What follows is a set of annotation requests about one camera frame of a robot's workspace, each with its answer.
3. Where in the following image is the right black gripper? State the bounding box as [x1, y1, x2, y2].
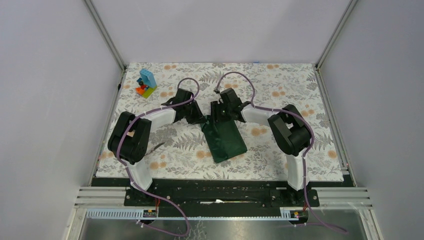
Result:
[209, 100, 232, 124]

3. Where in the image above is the dark green cloth napkin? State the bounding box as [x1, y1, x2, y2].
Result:
[200, 115, 248, 164]

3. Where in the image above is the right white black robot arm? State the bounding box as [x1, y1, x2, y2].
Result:
[211, 88, 314, 206]

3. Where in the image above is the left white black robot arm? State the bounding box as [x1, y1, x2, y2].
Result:
[107, 88, 205, 206]

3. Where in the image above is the floral patterned table mat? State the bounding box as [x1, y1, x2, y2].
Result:
[111, 62, 343, 182]

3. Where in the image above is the colourful toy brick build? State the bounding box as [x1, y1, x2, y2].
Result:
[135, 68, 157, 99]

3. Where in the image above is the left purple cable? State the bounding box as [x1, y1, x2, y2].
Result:
[117, 77, 201, 238]

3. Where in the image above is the purple cable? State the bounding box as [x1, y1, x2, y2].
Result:
[214, 71, 349, 235]
[117, 77, 201, 238]

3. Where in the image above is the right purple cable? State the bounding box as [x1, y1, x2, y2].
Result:
[214, 71, 349, 235]

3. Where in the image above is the aluminium rail right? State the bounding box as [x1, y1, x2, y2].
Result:
[312, 187, 373, 210]

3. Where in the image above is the aluminium rail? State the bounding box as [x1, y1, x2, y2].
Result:
[75, 186, 126, 207]
[312, 187, 373, 210]

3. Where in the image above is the aluminium rail left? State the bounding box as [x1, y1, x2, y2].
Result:
[75, 186, 126, 207]

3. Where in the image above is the white slotted cable duct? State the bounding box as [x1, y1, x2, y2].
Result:
[85, 207, 299, 221]

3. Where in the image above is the left aluminium frame post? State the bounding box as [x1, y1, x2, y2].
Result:
[82, 0, 127, 71]

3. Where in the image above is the aluminium frame post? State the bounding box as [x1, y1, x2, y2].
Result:
[82, 0, 127, 71]
[315, 0, 359, 71]

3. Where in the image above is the right aluminium frame post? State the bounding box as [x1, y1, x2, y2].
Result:
[315, 0, 359, 71]

